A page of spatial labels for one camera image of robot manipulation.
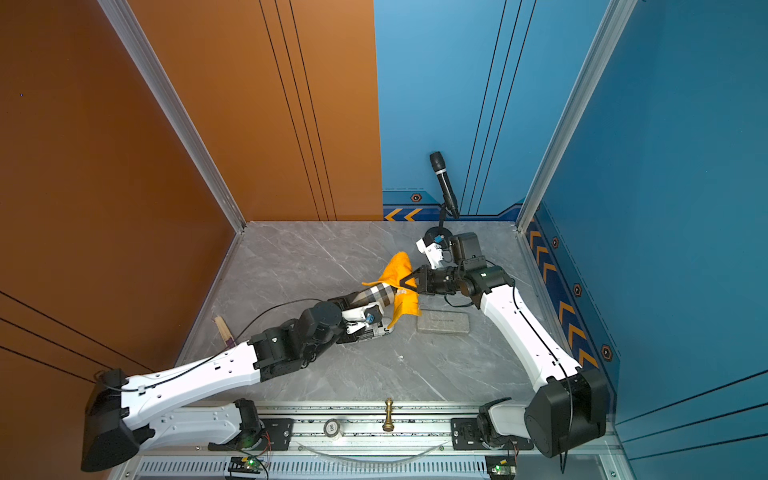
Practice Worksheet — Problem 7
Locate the wooden folding fan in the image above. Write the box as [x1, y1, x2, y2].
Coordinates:
[214, 316, 236, 348]

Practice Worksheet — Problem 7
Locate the brass chess piece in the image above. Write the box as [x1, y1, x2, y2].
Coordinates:
[382, 397, 395, 433]

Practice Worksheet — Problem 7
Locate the black microphone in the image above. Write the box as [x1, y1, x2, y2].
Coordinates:
[429, 151, 460, 219]

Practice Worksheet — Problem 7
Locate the grey eyeglass case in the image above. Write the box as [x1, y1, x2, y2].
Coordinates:
[416, 310, 470, 335]

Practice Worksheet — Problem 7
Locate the yellow microfibre cloth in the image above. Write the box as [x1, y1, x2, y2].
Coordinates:
[363, 252, 422, 330]

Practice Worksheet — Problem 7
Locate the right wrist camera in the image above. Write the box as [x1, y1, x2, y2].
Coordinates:
[416, 232, 488, 271]

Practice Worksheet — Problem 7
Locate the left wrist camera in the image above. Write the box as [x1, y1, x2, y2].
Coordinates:
[342, 302, 384, 334]

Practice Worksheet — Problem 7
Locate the plaid eyeglass pouch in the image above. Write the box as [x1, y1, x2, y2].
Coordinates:
[345, 283, 397, 309]

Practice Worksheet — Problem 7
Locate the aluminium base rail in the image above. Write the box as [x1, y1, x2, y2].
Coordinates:
[108, 401, 634, 479]

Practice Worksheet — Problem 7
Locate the green circuit board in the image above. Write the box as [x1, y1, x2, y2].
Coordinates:
[227, 456, 269, 479]
[484, 456, 517, 480]

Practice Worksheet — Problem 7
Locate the aluminium corner post right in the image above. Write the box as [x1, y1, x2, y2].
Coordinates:
[515, 0, 637, 235]

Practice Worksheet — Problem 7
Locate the right green circuit board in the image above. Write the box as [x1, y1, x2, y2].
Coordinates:
[484, 456, 517, 480]

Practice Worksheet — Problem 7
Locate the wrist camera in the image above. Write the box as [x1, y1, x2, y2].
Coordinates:
[342, 302, 384, 334]
[416, 232, 488, 271]

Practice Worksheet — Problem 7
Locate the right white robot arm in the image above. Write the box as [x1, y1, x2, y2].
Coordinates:
[399, 266, 610, 458]

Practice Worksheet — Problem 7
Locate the left green circuit board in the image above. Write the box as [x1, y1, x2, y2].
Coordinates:
[227, 456, 269, 479]

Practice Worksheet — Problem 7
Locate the aluminium corner post left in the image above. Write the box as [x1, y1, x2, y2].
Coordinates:
[98, 0, 246, 234]

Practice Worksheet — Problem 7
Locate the aluminium corner post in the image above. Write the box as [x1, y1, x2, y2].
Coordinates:
[515, 0, 637, 235]
[98, 0, 246, 234]

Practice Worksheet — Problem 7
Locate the black microphone stand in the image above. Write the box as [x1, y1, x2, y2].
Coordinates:
[422, 204, 453, 246]

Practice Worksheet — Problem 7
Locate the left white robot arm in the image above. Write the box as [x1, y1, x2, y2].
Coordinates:
[81, 301, 375, 472]

